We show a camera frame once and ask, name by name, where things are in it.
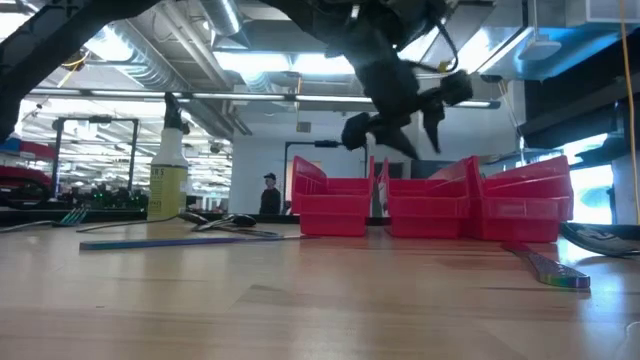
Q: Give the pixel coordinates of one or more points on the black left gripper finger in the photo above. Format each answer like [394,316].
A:
[357,130]
[457,87]

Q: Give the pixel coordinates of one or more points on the red plastic bin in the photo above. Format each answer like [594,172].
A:
[332,210]
[520,220]
[425,215]

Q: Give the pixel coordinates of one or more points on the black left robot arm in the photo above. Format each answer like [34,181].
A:
[60,40]

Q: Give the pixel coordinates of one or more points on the white ceiling device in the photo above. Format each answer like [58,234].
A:
[540,51]

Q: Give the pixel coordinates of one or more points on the person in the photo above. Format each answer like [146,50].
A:
[270,200]

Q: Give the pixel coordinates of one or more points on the horizontal metal bar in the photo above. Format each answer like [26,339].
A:
[240,96]

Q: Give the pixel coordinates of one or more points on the yellow spray bottle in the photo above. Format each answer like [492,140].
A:
[167,190]

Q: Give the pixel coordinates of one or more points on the iridescent table knife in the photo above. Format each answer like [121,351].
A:
[150,244]
[555,274]

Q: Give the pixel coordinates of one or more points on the iridescent fork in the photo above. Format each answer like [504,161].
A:
[75,217]

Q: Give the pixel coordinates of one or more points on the black doorway frame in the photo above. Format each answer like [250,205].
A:
[320,144]

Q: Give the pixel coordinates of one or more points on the grey wall box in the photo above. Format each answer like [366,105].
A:
[303,127]

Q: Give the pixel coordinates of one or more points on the silver ventilation duct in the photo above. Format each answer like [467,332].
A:
[222,15]

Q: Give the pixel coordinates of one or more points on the black rig frame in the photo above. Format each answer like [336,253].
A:
[95,120]

